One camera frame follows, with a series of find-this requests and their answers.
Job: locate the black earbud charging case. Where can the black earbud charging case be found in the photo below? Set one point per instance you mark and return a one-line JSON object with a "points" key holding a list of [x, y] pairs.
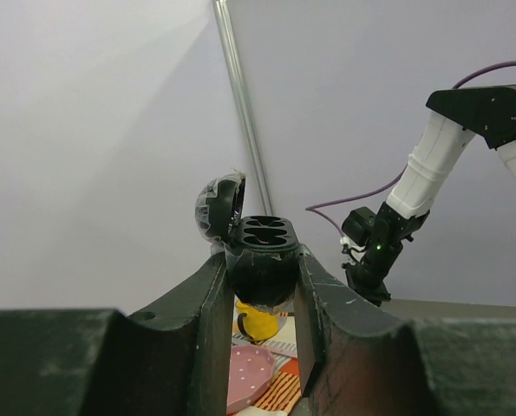
{"points": [[260, 251]]}

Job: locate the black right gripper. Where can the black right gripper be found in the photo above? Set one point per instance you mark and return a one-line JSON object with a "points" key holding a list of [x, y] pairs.
{"points": [[366, 284]]}

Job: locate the pink polka dot plate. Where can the pink polka dot plate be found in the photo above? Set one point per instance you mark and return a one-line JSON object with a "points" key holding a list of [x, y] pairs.
{"points": [[250, 373]]}

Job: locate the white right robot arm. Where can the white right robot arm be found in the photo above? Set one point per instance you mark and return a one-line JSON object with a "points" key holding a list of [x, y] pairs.
{"points": [[373, 239]]}

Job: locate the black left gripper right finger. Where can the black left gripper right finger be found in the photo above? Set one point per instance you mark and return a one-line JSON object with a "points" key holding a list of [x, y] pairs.
{"points": [[357, 359]]}

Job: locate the yellow mug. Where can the yellow mug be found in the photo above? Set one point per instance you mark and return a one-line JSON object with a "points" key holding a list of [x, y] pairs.
{"points": [[254, 324]]}

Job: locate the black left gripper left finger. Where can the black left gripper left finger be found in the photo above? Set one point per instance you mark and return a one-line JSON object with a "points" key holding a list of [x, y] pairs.
{"points": [[169, 358]]}

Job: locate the colourful patterned placemat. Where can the colourful patterned placemat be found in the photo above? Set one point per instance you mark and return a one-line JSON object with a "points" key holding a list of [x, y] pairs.
{"points": [[284, 392]]}

